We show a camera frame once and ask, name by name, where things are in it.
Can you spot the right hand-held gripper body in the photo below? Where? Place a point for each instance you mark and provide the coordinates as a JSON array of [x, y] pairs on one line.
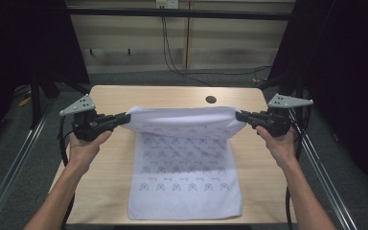
[[274, 123]]

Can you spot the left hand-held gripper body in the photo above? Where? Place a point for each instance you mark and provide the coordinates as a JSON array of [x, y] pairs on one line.
[[87, 126]]

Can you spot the white printed towel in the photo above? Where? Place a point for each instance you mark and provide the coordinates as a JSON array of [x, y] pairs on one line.
[[185, 166]]

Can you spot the person's left hand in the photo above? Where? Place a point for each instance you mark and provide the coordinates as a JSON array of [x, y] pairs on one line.
[[84, 151]]

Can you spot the person's right hand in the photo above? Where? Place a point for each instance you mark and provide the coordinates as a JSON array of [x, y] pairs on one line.
[[279, 148]]

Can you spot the round black table grommet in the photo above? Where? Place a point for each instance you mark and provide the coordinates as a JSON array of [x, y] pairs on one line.
[[211, 99]]

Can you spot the black metal stand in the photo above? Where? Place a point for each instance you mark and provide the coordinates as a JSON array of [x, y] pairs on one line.
[[35, 102]]

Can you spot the yellow object on floor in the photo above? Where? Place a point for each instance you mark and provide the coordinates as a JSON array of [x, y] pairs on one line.
[[25, 101]]

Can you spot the dark curtain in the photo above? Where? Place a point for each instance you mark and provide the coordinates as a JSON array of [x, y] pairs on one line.
[[19, 48], [345, 64]]

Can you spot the black horizontal metal bar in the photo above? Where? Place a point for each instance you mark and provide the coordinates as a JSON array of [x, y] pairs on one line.
[[204, 13]]

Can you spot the metal floor rail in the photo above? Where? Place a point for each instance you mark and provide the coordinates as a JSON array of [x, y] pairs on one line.
[[9, 172], [322, 172]]

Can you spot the white wall socket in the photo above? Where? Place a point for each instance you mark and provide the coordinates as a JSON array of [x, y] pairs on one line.
[[167, 4]]

